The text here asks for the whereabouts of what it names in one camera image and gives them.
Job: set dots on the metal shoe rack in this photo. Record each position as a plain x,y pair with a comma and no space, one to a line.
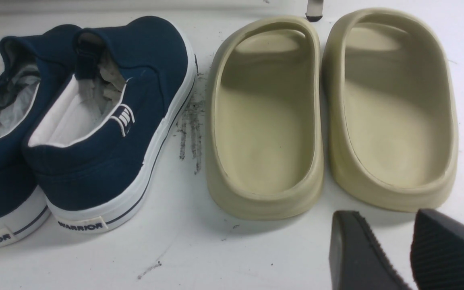
314,11

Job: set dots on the beige foam slide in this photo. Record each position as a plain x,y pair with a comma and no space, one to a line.
264,154
393,137

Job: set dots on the right navy slip-on shoe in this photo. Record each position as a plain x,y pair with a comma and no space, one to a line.
94,149

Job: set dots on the right beige foam slide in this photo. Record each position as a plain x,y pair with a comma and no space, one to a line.
393,137

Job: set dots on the navy slip-on shoe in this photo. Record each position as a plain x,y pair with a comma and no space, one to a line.
94,149
35,68

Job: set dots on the left navy slip-on shoe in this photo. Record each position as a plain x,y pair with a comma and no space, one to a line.
35,68

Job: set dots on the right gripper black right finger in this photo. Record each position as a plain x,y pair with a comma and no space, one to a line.
437,251

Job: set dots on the left beige foam slide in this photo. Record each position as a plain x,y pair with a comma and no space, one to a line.
264,154

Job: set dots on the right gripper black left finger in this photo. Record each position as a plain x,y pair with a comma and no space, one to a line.
356,259

